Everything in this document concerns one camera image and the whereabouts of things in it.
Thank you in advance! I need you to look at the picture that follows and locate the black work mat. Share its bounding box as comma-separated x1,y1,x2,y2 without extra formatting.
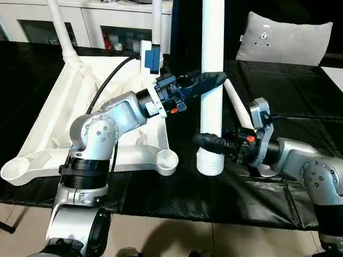
0,40,343,231

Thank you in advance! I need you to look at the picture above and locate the tall black cabinet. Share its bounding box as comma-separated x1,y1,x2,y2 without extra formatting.
170,0,250,62

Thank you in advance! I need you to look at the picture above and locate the white flat board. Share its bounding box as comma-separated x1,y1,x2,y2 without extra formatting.
320,66,343,95

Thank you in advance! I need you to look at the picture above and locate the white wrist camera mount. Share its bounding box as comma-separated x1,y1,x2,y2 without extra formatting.
248,97,276,178
138,40,169,119

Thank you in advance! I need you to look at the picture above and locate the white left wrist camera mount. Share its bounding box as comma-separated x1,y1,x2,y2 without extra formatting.
138,40,169,119

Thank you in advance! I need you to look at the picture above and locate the white plastic table top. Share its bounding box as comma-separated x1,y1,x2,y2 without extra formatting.
0,55,180,187

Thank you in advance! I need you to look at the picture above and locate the black metal bench leg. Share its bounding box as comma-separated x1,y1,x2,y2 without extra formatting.
0,221,16,234

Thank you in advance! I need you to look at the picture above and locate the white plastic table leg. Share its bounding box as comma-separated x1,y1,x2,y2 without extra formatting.
47,0,81,64
151,0,165,48
196,0,226,177
224,80,255,130

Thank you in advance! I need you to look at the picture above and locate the grey cushion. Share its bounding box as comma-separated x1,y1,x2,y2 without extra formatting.
235,11,334,67

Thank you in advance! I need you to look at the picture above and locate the white cabinet with glass doors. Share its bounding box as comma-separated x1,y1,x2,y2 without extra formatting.
0,0,174,55

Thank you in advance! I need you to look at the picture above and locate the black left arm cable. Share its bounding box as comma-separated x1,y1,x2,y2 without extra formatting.
85,55,142,184

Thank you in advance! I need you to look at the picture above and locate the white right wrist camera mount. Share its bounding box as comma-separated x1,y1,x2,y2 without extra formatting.
248,97,276,178

